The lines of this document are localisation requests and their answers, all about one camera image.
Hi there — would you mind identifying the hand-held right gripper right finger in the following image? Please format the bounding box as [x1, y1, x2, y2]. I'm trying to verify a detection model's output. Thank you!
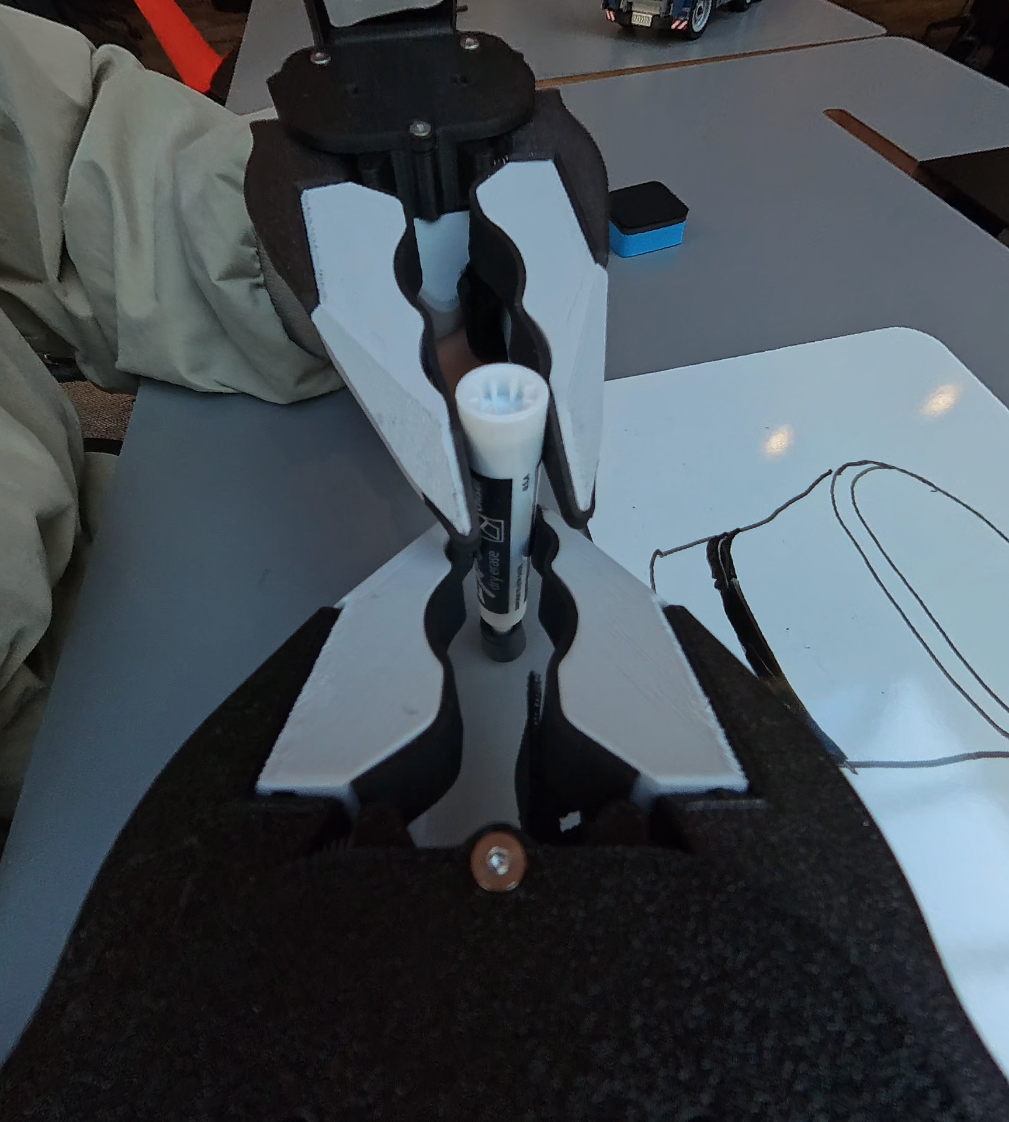
[526, 507, 749, 820]

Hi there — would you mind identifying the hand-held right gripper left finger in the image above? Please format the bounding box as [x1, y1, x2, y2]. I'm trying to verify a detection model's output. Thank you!
[256, 526, 472, 820]

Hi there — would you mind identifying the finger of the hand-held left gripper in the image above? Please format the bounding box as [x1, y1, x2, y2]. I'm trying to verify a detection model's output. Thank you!
[469, 156, 608, 538]
[301, 178, 481, 549]

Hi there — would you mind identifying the blue black whiteboard eraser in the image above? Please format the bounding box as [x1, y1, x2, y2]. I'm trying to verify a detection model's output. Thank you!
[608, 181, 691, 259]

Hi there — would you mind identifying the white dry erase marker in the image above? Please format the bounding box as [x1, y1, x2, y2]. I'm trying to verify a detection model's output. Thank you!
[454, 365, 551, 634]

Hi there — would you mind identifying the white whiteboard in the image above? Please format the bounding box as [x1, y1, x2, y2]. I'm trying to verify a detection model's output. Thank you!
[592, 327, 1009, 1122]

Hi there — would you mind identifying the red orange object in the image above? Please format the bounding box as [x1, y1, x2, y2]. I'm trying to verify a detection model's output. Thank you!
[134, 0, 227, 93]

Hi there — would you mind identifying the blue toy truck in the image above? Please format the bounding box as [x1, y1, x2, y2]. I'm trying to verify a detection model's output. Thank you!
[601, 0, 755, 43]

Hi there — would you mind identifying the person's beige jacket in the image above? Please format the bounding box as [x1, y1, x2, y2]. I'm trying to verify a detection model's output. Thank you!
[0, 0, 146, 1044]

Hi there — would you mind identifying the black cable cover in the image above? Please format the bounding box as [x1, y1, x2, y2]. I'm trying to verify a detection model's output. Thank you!
[916, 144, 1009, 286]

